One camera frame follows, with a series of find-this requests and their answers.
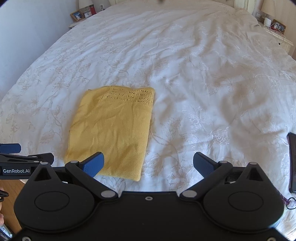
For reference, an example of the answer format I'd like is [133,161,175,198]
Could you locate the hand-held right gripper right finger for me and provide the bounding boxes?
[179,152,264,202]

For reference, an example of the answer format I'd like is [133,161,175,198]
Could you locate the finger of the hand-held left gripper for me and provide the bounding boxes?
[0,143,22,154]
[0,152,55,166]

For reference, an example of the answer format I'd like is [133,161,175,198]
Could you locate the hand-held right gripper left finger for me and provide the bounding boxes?
[33,152,119,202]

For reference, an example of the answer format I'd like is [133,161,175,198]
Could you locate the yellow knit sweater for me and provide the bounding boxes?
[64,86,155,182]

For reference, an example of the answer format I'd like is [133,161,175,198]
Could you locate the black smartphone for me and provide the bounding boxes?
[287,132,296,194]

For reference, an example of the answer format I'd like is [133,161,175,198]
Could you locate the white floral bedspread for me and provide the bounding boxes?
[0,0,296,204]

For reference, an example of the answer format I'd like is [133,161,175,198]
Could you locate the cream nightstand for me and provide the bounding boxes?
[257,20,295,55]
[68,13,99,29]

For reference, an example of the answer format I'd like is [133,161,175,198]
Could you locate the cream table lamp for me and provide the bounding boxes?
[78,0,94,11]
[260,0,282,16]

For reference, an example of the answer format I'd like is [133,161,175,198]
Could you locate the cream headboard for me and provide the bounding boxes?
[108,0,258,15]

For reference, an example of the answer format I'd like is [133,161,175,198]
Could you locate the purple coiled cord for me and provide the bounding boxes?
[276,187,296,210]

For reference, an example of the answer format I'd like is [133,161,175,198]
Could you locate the wooden picture frame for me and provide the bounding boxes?
[70,10,85,23]
[271,19,287,35]

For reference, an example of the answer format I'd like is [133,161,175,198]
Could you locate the white charging cable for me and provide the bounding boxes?
[268,24,286,45]

